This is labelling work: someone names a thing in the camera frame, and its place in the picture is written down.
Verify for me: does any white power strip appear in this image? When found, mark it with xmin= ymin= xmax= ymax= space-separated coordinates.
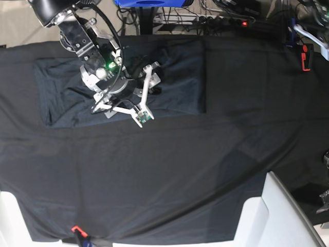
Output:
xmin=154 ymin=13 xmax=231 ymax=26

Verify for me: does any blue clamp with black handle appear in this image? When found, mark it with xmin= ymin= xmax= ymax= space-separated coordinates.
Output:
xmin=285 ymin=17 xmax=298 ymax=47

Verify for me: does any white foam block right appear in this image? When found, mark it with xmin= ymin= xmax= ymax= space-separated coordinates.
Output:
xmin=233 ymin=171 xmax=325 ymax=247

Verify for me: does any blue box on stand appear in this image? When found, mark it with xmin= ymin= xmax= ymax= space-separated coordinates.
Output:
xmin=114 ymin=0 xmax=194 ymax=8

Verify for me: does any black table stand column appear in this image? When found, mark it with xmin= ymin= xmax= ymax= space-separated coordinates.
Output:
xmin=137 ymin=7 xmax=158 ymax=35

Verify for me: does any dark blue-grey T-shirt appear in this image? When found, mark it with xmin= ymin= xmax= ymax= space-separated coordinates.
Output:
xmin=33 ymin=40 xmax=206 ymax=129

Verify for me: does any black table cloth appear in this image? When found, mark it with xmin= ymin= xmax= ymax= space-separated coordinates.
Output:
xmin=1 ymin=36 xmax=328 ymax=245

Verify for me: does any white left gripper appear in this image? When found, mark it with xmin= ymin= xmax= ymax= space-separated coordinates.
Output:
xmin=294 ymin=24 xmax=328 ymax=61

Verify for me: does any black metal bracket right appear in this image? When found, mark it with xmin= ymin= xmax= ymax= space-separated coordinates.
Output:
xmin=316 ymin=190 xmax=329 ymax=214

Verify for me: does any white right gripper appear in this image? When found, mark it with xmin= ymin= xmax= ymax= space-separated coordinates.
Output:
xmin=92 ymin=62 xmax=162 ymax=127

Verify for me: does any white foam block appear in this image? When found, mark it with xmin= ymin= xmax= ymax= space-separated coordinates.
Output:
xmin=233 ymin=171 xmax=325 ymax=247
xmin=1 ymin=191 xmax=63 ymax=246

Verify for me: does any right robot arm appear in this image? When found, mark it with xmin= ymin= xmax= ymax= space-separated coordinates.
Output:
xmin=29 ymin=1 xmax=161 ymax=127

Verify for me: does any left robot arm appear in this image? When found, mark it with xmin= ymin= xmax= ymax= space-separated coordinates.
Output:
xmin=293 ymin=1 xmax=328 ymax=61

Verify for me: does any white foam block left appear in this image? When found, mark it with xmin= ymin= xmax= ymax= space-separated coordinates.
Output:
xmin=1 ymin=191 xmax=63 ymax=246

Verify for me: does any red and black clamp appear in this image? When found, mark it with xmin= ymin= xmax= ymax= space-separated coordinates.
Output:
xmin=301 ymin=44 xmax=314 ymax=72

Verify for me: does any blue clamp at front edge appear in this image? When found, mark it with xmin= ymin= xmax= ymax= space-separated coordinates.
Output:
xmin=71 ymin=225 xmax=94 ymax=247

